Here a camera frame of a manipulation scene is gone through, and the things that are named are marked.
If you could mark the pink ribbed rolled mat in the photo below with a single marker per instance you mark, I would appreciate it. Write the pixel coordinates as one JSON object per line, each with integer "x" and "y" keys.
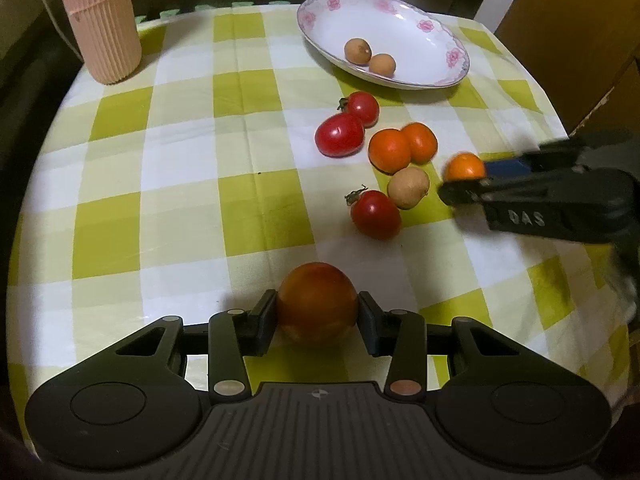
{"x": 100, "y": 25}

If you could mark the large red-orange tomato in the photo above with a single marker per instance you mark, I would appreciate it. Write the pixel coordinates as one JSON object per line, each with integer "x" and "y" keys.
{"x": 317, "y": 305}

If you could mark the brown wooden cabinet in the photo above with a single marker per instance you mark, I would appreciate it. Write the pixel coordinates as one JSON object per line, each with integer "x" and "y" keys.
{"x": 575, "y": 35}

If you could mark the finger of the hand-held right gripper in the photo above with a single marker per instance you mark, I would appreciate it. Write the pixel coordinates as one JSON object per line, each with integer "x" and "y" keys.
{"x": 505, "y": 167}
{"x": 465, "y": 193}

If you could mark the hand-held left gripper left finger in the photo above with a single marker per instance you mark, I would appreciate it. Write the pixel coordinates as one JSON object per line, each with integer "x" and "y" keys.
{"x": 265, "y": 321}

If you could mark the small mandarin orange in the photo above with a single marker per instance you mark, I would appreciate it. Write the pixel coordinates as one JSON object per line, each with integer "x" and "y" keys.
{"x": 464, "y": 167}
{"x": 389, "y": 151}
{"x": 423, "y": 142}

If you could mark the brown longan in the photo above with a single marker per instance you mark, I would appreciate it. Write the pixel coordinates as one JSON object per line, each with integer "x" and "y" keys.
{"x": 383, "y": 65}
{"x": 408, "y": 188}
{"x": 357, "y": 51}

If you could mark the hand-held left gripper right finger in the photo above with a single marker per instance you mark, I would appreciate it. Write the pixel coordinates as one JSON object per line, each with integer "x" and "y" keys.
{"x": 368, "y": 321}

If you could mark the small red stemmed tomato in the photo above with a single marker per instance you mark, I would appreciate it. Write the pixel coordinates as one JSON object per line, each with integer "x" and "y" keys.
{"x": 362, "y": 108}

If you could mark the stemless red tomato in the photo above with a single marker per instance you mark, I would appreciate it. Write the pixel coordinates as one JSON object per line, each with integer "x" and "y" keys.
{"x": 340, "y": 135}

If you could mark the white floral plate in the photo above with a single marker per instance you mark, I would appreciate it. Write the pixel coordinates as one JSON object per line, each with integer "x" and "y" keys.
{"x": 400, "y": 35}

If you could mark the green white checked tablecloth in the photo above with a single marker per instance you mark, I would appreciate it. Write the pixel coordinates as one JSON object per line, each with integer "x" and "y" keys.
{"x": 200, "y": 210}

